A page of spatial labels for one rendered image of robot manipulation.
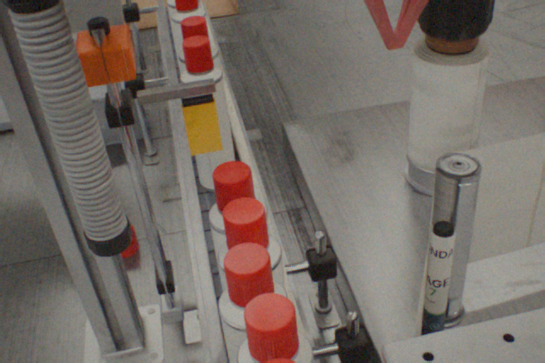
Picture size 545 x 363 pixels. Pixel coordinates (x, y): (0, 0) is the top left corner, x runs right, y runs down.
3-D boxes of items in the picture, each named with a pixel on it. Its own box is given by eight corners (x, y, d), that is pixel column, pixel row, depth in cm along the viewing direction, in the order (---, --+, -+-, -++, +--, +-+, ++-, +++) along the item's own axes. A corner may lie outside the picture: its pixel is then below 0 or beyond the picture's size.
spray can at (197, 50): (240, 188, 84) (220, 46, 71) (202, 195, 83) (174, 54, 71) (234, 166, 88) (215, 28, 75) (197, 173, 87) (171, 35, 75)
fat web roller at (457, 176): (471, 323, 63) (496, 173, 52) (428, 333, 62) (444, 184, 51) (452, 290, 67) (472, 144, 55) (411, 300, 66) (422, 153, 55)
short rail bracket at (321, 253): (339, 316, 72) (337, 238, 64) (314, 321, 71) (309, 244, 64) (331, 296, 74) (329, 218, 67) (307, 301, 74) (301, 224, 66)
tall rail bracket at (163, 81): (188, 153, 100) (169, 60, 90) (142, 162, 100) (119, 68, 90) (186, 142, 103) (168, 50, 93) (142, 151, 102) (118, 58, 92)
